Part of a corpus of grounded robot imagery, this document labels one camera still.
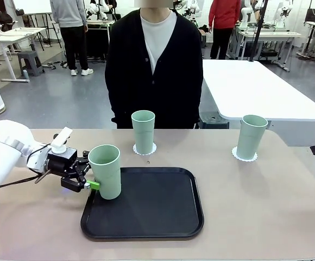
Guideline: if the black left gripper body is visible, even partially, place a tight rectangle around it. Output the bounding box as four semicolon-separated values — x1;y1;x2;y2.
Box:
47;148;78;177

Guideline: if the pale green plastic cup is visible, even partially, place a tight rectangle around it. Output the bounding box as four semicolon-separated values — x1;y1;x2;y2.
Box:
131;110;156;154
87;145;122;200
236;114;269;160

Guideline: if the white scalloped paper coaster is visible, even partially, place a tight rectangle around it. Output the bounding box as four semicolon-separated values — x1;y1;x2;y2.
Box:
231;146;257;162
132;141;158;156

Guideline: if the black plastic serving tray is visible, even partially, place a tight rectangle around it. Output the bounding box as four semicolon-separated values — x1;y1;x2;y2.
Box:
80;166;205;241

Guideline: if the large white table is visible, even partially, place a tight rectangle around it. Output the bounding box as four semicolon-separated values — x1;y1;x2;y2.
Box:
202;59;315;147

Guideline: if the grey plastic step stool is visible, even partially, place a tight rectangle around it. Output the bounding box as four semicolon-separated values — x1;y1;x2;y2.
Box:
17;50;45;76

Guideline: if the person in black cardigan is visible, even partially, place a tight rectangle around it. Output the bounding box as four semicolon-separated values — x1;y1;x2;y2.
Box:
105;5;204;129

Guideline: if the white lab desk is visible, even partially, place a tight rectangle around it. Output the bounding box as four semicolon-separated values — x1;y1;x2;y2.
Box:
238;30;302;60

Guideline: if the black plastic stool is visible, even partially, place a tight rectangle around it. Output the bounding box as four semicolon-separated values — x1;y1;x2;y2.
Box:
195;113;230;129

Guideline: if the black stand pole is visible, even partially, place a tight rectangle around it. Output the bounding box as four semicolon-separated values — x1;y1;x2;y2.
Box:
249;0;269;62

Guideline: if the person in grey hoodie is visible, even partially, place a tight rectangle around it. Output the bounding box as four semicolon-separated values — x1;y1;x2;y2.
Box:
50;0;95;76

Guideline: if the white desk with metal legs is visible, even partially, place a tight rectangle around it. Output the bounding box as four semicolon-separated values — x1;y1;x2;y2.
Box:
0;26;47;82

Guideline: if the person in red top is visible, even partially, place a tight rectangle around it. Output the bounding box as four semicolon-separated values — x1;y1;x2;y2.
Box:
209;0;241;60

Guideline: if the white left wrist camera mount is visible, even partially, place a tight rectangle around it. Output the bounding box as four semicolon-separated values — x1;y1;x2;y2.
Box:
51;127;74;154

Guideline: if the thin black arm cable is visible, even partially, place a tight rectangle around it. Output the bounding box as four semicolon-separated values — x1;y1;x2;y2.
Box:
0;144;52;191

